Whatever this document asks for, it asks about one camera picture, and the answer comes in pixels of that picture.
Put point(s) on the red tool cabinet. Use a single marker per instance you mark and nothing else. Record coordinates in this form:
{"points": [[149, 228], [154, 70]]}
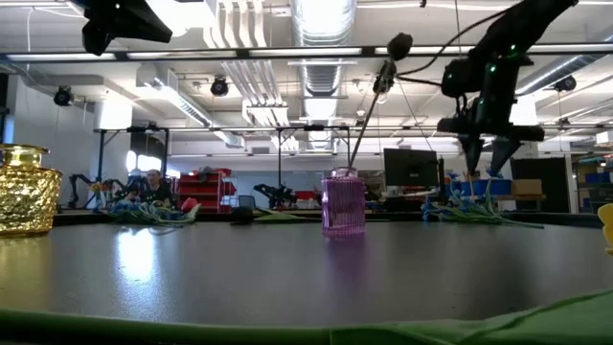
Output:
{"points": [[201, 189]]}

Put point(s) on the gold textured glass vase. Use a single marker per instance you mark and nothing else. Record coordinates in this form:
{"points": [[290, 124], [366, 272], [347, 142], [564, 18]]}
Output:
{"points": [[26, 196]]}

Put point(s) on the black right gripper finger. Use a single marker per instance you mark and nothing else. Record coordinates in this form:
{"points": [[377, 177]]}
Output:
{"points": [[503, 153], [471, 151]]}

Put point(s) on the person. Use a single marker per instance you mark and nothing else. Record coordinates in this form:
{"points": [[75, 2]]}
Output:
{"points": [[155, 189]]}

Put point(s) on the cardboard box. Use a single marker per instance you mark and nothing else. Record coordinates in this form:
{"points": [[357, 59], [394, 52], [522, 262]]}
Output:
{"points": [[527, 187]]}

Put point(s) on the purple ribbed glass vase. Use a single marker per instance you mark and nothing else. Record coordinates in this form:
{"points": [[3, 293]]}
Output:
{"points": [[343, 206]]}

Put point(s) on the green fabric leaf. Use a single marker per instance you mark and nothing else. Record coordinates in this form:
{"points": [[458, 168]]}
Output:
{"points": [[431, 328]]}

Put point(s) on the blue artificial flower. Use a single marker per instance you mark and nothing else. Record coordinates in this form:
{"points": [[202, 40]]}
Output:
{"points": [[143, 212], [460, 211]]}

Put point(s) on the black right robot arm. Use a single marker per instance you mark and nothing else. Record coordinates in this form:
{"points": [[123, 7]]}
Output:
{"points": [[527, 19]]}

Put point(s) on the black background robot arm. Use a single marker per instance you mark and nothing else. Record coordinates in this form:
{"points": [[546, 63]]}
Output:
{"points": [[81, 184], [275, 194]]}

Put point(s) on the thin dark pole with knob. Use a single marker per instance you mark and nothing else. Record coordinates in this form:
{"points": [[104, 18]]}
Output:
{"points": [[385, 76]]}

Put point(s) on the tall black panel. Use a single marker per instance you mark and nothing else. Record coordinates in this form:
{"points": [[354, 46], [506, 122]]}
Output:
{"points": [[536, 201]]}

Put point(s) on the black overhead frame beam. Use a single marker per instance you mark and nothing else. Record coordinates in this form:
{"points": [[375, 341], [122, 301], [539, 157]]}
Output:
{"points": [[242, 53]]}

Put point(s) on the black computer monitor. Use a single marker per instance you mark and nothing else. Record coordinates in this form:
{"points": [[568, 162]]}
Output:
{"points": [[410, 167]]}

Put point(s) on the small black round object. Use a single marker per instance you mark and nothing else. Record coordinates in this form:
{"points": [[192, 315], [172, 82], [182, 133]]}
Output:
{"points": [[242, 215]]}

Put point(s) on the yellow artificial tulip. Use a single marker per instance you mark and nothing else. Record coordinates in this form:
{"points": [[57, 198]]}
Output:
{"points": [[607, 230]]}

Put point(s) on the green flower stem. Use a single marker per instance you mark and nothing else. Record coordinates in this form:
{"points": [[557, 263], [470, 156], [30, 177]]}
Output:
{"points": [[282, 215]]}

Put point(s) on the black ceiling spotlight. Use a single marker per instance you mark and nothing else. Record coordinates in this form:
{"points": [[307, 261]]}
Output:
{"points": [[63, 96], [219, 86], [565, 84]]}

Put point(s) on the blue storage bin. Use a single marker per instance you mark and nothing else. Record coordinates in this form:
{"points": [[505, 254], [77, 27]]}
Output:
{"points": [[481, 187]]}

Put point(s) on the black background frame stand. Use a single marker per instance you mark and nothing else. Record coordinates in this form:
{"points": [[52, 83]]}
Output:
{"points": [[313, 128], [143, 129]]}

